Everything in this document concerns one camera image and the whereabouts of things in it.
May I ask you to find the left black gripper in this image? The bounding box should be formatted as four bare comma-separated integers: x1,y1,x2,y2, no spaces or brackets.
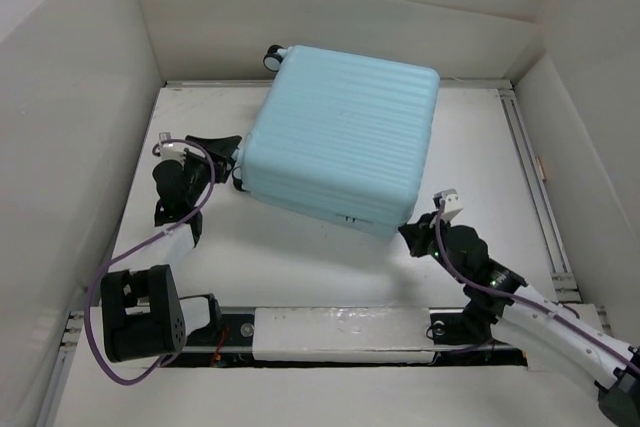
181,137,242,206

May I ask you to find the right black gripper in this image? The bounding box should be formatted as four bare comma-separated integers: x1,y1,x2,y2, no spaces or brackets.
395,211,467,284

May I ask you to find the light blue suitcase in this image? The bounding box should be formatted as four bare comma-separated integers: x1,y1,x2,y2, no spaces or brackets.
235,45,440,237

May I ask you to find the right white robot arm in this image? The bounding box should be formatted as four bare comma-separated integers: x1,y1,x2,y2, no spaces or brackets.
398,211,639,426

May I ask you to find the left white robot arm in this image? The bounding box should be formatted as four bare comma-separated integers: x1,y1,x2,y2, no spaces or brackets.
100,133,242,363

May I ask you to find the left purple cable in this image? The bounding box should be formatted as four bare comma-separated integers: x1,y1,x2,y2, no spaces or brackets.
84,139,217,387

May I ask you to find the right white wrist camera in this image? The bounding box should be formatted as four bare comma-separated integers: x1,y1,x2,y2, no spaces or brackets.
433,189,463,223

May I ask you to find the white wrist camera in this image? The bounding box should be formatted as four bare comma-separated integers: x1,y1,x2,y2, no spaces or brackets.
152,132,186,161
433,189,463,223

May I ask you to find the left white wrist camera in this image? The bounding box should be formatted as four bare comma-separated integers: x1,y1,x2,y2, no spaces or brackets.
152,132,186,161

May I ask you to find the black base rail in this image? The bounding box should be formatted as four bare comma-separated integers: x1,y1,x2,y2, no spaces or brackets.
171,307,528,368

